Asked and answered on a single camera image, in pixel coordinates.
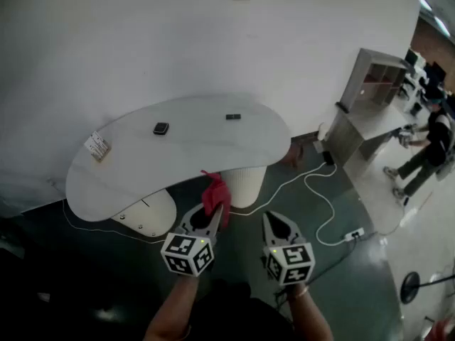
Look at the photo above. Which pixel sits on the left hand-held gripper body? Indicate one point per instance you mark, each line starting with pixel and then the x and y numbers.
pixel 185 252

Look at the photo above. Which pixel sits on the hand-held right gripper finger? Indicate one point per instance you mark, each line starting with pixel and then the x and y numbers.
pixel 289 230
pixel 271 233

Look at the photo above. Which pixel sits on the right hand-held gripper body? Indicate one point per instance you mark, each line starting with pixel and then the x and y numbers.
pixel 291 261

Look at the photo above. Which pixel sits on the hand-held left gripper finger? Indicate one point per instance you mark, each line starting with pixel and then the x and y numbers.
pixel 217 226
pixel 186 224

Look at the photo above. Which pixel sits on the red cloth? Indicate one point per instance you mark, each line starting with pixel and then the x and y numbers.
pixel 215 192

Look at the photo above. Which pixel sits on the black lipstick tube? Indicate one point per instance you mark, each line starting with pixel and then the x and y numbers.
pixel 233 117

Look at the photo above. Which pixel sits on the person's left forearm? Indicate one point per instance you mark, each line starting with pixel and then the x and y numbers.
pixel 174 307

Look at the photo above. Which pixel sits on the person's right forearm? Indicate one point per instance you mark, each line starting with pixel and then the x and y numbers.
pixel 309 318

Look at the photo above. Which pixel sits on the white kidney-shaped table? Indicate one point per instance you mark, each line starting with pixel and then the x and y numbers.
pixel 199 144

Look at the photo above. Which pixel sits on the person's black clothing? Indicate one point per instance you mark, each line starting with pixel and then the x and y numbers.
pixel 245 314

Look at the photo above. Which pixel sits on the black power adapter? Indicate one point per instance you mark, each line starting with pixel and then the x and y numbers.
pixel 328 157

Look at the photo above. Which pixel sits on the black square compact case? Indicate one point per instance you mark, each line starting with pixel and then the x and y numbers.
pixel 160 128

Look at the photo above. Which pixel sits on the small white bottle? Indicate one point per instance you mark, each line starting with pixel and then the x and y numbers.
pixel 322 131

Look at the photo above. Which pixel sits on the grey wooden shelf unit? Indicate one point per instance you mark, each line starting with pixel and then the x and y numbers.
pixel 350 133

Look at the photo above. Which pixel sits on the black floor stand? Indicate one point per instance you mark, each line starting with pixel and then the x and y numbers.
pixel 409 287

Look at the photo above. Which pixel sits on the background office desks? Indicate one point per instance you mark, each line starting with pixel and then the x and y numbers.
pixel 426 80

